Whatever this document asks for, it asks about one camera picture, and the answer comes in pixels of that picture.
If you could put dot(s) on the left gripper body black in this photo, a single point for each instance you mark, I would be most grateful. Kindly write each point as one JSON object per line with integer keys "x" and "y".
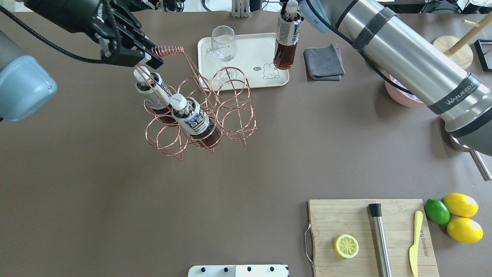
{"x": 72, "y": 12}

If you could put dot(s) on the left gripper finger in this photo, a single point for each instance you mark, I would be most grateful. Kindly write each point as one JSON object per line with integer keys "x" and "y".
{"x": 133, "y": 53}

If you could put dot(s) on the copper wire bottle basket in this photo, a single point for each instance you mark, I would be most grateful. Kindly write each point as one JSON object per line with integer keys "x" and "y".
{"x": 231, "y": 111}

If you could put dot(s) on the tea bottle white cap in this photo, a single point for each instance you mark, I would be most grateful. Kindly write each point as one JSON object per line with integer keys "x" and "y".
{"x": 287, "y": 34}

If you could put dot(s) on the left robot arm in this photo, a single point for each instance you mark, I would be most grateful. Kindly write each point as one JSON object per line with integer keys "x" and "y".
{"x": 26, "y": 86}

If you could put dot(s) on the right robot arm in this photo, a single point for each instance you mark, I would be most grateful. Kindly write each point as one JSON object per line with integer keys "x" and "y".
{"x": 457, "y": 96}

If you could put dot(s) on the tea bottle back left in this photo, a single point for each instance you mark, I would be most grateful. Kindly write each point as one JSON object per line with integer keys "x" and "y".
{"x": 155, "y": 94}

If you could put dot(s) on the tea bottle front left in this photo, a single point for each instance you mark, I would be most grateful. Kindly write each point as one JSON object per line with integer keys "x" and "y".
{"x": 194, "y": 120}

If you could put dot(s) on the clear wine glass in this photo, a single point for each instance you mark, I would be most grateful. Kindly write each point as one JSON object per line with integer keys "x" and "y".
{"x": 224, "y": 48}

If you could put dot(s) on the cream rectangular tray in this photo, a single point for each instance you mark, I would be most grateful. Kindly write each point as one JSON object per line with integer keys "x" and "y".
{"x": 254, "y": 59}

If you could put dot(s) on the grey folded cloth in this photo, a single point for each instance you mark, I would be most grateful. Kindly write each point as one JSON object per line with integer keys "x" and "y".
{"x": 324, "y": 63}

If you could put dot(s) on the bamboo cutting board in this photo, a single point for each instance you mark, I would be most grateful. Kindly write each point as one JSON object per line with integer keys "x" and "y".
{"x": 333, "y": 217}

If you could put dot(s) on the pink bowl with ice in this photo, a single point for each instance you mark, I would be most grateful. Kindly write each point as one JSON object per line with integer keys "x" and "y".
{"x": 403, "y": 98}

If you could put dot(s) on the half lemon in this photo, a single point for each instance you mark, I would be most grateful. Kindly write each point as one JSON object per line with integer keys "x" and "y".
{"x": 346, "y": 246}

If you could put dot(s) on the steel muddler black tip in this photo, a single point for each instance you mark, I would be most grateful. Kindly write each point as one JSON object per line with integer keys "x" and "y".
{"x": 380, "y": 239}

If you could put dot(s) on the wooden cup stand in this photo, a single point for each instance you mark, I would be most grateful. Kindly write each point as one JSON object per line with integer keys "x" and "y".
{"x": 458, "y": 49}

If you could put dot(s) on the green lime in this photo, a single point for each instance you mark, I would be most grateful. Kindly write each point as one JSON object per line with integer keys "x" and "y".
{"x": 437, "y": 211}

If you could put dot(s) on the yellow plastic knife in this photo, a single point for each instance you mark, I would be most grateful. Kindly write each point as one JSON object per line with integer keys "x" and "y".
{"x": 414, "y": 248}

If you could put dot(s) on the upper yellow lemon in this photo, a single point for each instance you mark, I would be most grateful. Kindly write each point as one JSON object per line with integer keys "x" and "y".
{"x": 461, "y": 205}

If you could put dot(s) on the yellow lemon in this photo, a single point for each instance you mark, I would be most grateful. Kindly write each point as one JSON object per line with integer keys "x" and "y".
{"x": 464, "y": 230}
{"x": 461, "y": 205}

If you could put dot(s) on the steel ice scoop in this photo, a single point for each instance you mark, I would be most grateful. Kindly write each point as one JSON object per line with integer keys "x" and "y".
{"x": 477, "y": 159}

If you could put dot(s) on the lower yellow lemon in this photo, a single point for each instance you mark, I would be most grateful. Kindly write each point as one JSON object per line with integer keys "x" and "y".
{"x": 464, "y": 230}

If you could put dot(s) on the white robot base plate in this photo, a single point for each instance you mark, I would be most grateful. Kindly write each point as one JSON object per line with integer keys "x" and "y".
{"x": 251, "y": 270}

